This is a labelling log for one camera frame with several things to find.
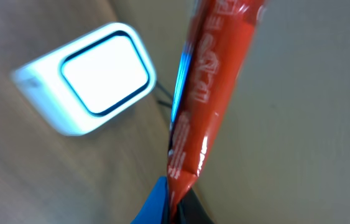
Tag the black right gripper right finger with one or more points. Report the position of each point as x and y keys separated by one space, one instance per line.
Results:
x=191 y=211

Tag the white barcode scanner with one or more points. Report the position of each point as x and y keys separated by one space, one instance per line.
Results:
x=81 y=85

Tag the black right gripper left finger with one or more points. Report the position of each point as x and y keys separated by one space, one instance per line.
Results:
x=155 y=209

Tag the red stick pack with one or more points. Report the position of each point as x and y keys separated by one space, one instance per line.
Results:
x=219 y=36

